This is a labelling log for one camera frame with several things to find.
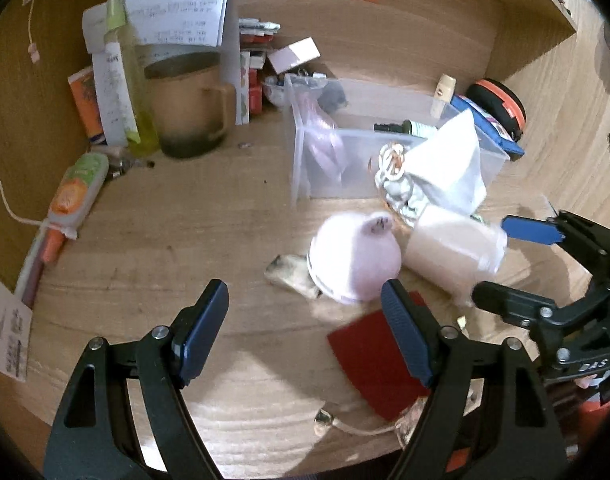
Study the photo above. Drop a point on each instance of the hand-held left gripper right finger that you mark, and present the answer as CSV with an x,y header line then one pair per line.
x,y
405,330

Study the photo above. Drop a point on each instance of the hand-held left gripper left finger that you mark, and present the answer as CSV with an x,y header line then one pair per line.
x,y
200,330

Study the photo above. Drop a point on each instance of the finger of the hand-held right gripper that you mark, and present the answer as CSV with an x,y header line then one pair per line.
x,y
530,230
510,302

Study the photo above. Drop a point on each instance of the beige cylindrical bottle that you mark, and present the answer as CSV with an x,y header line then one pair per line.
x,y
445,250

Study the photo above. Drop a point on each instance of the clear plastic container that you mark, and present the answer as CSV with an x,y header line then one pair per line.
x,y
355,180

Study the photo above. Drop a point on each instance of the dark red card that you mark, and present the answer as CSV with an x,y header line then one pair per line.
x,y
370,360

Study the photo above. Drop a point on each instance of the blue packet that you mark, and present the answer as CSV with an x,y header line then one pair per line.
x,y
505,137

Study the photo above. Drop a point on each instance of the crumpled wrapper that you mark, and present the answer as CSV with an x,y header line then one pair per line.
x,y
290,275

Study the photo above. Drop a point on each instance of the orange black round case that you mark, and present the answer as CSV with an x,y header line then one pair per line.
x,y
505,105

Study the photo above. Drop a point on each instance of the dark dropper bottle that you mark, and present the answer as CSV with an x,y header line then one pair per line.
x,y
410,128

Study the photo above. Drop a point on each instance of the beige lip balm tube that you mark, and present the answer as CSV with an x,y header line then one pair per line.
x,y
444,95

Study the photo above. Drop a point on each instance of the small metal bits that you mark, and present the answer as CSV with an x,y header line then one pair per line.
x,y
130,166

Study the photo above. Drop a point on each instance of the green orange tube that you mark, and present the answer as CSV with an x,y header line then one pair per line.
x,y
77,190

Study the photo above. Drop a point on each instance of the white printed paper label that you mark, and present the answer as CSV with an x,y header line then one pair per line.
x,y
5,330

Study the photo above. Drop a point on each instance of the pink plastic bag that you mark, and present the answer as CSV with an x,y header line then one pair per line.
x,y
322,140

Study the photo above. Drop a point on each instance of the brown mug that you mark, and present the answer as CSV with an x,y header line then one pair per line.
x,y
185,105

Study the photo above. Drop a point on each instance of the dark small pouch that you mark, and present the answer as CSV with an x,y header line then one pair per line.
x,y
332,96

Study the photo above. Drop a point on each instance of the red white packets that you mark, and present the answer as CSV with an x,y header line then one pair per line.
x,y
250,90

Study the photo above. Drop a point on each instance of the white printed tall box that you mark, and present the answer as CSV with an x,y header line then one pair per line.
x,y
112,95

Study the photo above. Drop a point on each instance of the yellow spray bottle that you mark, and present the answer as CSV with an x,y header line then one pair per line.
x,y
135,85

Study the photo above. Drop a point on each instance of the orange small box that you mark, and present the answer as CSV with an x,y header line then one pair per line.
x,y
85,100

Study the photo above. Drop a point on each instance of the white small cardboard box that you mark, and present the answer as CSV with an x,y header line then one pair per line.
x,y
295,55

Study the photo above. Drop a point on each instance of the stack of markers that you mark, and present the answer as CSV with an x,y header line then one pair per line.
x,y
257,30

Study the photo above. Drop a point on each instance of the white printed receipt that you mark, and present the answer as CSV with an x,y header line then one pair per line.
x,y
180,15

